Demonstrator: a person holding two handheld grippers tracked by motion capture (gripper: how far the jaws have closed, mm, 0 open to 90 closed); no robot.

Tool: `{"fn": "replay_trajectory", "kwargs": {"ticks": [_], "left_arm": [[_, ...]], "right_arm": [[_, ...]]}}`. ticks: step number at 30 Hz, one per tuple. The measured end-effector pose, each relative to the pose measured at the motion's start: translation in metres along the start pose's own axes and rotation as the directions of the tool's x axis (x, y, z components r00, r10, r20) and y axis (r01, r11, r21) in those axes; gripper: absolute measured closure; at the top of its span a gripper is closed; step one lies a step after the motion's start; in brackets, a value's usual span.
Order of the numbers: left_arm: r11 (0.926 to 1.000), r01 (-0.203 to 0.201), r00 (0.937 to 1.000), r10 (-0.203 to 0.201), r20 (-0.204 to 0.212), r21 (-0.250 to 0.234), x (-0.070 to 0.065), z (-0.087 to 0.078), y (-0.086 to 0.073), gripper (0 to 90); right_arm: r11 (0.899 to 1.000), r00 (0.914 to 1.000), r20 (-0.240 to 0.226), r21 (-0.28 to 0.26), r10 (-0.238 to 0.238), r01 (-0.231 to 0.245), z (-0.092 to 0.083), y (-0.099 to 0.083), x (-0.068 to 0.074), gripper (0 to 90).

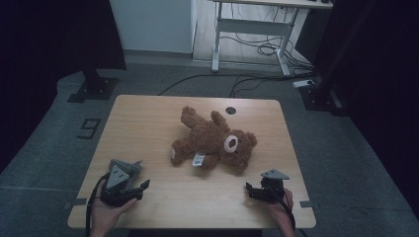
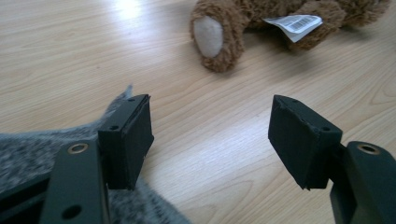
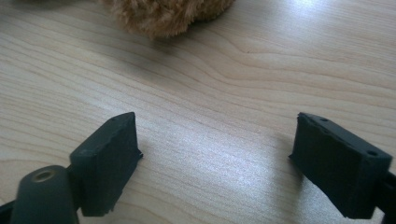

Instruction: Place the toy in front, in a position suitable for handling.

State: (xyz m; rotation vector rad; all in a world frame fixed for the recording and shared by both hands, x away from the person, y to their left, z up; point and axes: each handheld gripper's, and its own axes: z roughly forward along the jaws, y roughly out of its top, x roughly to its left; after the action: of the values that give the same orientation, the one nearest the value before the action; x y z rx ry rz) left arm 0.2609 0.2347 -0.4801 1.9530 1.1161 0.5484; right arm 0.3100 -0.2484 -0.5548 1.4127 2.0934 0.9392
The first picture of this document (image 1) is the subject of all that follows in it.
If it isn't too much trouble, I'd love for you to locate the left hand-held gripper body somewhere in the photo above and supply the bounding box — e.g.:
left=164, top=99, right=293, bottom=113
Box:
left=99, top=163, right=143, bottom=208

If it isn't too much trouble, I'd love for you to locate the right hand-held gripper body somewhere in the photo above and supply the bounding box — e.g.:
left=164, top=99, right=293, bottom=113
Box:
left=259, top=169, right=291, bottom=203

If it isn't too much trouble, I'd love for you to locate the brown teddy bear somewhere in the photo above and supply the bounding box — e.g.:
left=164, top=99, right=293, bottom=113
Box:
left=170, top=105, right=259, bottom=174

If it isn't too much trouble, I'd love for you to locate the person's right hand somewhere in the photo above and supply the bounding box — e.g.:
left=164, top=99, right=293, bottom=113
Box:
left=264, top=188, right=295, bottom=229

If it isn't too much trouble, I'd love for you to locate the person's left hand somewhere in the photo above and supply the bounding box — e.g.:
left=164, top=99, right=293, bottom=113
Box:
left=90, top=197, right=139, bottom=232

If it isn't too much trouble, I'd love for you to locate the grey tape strip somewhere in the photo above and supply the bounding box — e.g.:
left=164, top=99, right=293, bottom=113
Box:
left=298, top=199, right=321, bottom=209
left=63, top=197, right=89, bottom=210

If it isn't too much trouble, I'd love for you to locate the black tape floor mark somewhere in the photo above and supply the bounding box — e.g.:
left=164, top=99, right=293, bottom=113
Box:
left=76, top=118, right=102, bottom=140

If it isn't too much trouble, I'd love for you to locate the white power strip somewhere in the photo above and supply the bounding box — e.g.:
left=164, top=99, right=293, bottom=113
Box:
left=292, top=79, right=316, bottom=90

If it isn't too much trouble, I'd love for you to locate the dark curtain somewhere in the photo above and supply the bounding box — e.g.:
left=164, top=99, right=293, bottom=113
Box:
left=0, top=0, right=127, bottom=174
left=294, top=0, right=419, bottom=221

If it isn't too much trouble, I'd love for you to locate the right hand-held gripper black cable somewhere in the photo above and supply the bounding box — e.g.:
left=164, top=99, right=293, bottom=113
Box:
left=263, top=183, right=296, bottom=232

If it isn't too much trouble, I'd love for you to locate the hand-held gripper black cable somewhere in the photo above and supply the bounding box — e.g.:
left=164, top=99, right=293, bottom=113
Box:
left=263, top=183, right=296, bottom=232
left=85, top=173, right=111, bottom=237

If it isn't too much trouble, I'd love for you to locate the left hand-held gripper black cable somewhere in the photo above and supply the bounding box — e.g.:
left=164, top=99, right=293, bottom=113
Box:
left=85, top=173, right=111, bottom=237

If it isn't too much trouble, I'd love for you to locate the black stand base plate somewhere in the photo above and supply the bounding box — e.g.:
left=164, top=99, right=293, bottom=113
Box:
left=66, top=68, right=120, bottom=104
left=298, top=81, right=351, bottom=117

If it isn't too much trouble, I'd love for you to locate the long black floor cable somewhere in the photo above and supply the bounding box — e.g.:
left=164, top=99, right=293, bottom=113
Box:
left=156, top=72, right=314, bottom=99

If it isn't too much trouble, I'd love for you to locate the tangle of black cables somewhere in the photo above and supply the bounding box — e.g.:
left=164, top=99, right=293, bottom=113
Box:
left=219, top=3, right=314, bottom=72

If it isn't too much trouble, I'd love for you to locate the white metal desk frame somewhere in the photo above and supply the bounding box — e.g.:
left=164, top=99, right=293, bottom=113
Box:
left=210, top=0, right=334, bottom=77

